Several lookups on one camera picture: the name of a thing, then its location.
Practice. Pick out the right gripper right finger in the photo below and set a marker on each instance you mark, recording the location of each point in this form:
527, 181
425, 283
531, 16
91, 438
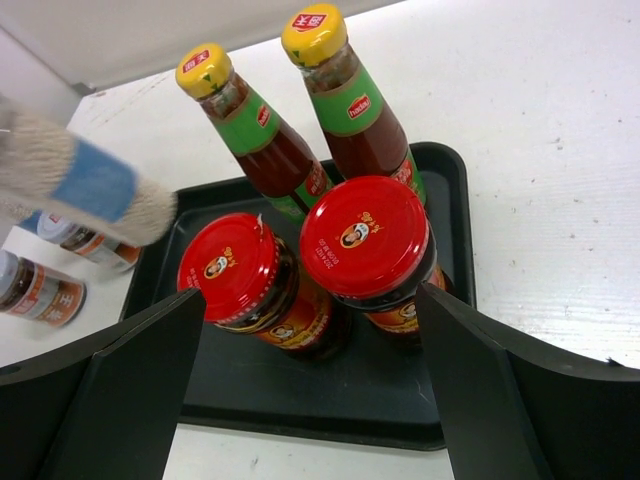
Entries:
514, 407

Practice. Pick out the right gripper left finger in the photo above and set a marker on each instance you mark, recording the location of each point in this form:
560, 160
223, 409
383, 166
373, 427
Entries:
105, 406

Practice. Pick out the chili jar red lid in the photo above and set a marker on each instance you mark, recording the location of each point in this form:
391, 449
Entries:
370, 244
254, 285

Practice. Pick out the small spice jar white lid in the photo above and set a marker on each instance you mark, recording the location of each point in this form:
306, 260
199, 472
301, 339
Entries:
86, 243

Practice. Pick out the tall peppercorn jar blue label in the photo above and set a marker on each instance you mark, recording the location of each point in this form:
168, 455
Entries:
45, 166

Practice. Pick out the sauce bottle yellow cap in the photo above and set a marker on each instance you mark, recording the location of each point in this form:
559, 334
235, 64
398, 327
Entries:
276, 160
363, 134

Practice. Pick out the black plastic tray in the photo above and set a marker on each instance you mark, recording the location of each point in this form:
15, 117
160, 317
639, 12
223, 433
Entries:
370, 392

